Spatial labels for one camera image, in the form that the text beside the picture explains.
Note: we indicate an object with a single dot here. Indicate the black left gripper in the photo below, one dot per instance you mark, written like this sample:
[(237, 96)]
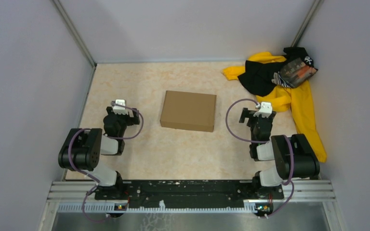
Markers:
[(132, 120)]

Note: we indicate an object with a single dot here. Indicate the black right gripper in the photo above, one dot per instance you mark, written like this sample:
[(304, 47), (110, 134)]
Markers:
[(248, 113)]

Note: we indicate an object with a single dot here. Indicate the brown cardboard box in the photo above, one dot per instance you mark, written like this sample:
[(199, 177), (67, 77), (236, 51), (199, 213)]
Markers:
[(188, 111)]

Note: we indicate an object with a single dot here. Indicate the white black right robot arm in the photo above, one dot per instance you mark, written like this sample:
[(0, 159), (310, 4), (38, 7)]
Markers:
[(293, 156)]

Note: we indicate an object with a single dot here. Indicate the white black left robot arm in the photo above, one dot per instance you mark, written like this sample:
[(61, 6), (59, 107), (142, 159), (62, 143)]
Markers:
[(160, 156)]

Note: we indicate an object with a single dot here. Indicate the black cloth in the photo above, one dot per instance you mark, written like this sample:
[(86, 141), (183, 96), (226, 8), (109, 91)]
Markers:
[(257, 76)]

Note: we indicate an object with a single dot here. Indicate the patterned grey pouch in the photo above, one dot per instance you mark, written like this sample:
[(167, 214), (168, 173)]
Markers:
[(295, 72)]

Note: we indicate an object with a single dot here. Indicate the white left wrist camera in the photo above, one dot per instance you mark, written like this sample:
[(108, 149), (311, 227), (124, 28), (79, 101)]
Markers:
[(119, 107)]

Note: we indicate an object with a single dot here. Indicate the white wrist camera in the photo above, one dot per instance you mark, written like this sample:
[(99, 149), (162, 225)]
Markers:
[(119, 107), (264, 110)]

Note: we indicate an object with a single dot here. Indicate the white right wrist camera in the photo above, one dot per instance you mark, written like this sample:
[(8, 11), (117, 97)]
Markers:
[(264, 110)]

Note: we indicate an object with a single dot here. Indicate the aluminium frame rail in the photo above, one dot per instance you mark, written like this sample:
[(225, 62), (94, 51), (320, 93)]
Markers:
[(78, 195)]

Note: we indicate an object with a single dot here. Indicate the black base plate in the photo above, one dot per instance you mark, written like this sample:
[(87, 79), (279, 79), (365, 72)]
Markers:
[(182, 194)]

